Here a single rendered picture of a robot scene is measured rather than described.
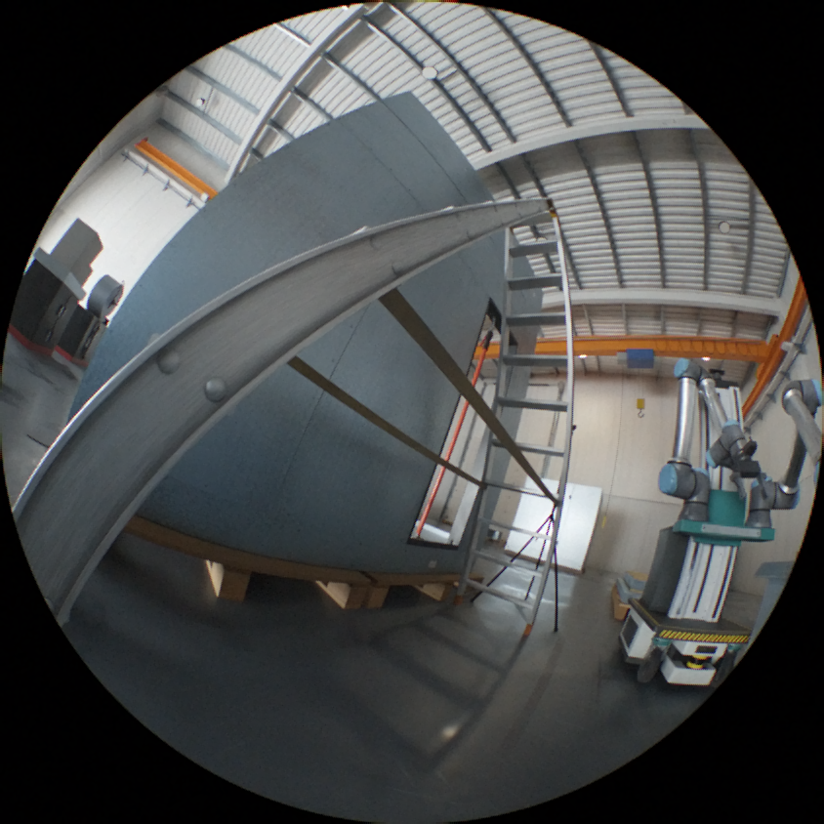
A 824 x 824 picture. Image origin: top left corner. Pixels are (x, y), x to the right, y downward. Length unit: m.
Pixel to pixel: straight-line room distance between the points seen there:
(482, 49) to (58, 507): 7.77
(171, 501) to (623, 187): 8.57
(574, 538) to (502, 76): 10.50
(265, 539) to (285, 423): 0.45
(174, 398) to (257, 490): 0.88
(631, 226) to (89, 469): 8.81
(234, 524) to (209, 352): 0.92
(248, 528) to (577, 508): 6.90
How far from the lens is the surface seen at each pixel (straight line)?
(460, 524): 2.09
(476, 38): 7.73
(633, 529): 11.63
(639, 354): 9.45
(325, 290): 0.26
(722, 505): 1.92
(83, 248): 4.40
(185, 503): 1.05
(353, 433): 1.20
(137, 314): 1.03
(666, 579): 1.99
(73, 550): 0.25
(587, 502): 7.30
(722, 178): 8.57
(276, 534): 1.16
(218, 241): 1.11
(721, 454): 1.41
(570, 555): 7.22
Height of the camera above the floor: 0.61
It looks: 16 degrees up
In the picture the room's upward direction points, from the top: 21 degrees clockwise
